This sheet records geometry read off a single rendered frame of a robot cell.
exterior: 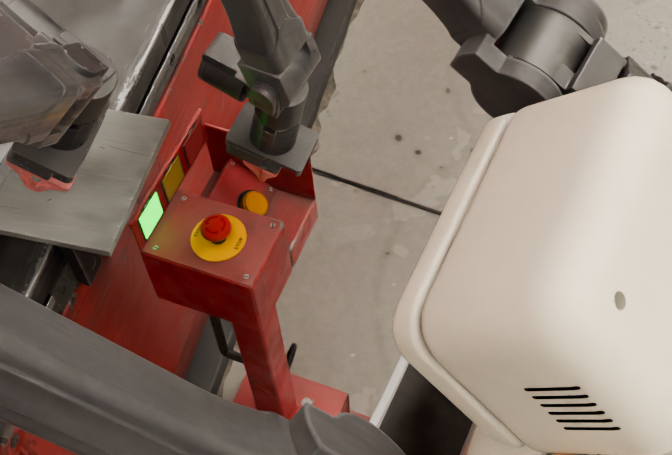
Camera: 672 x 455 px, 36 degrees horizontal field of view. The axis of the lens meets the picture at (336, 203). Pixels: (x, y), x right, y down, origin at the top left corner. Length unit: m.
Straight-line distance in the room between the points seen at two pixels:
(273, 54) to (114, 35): 0.43
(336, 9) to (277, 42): 1.57
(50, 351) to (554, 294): 0.26
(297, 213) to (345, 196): 0.89
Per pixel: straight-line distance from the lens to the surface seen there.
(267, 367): 1.68
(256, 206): 1.42
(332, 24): 2.60
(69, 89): 0.86
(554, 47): 0.85
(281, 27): 1.07
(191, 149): 1.39
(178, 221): 1.36
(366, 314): 2.15
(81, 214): 1.12
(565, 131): 0.67
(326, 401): 1.93
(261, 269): 1.31
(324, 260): 2.22
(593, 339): 0.58
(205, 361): 2.08
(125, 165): 1.14
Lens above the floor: 1.87
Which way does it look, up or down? 54 degrees down
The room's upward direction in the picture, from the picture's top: 6 degrees counter-clockwise
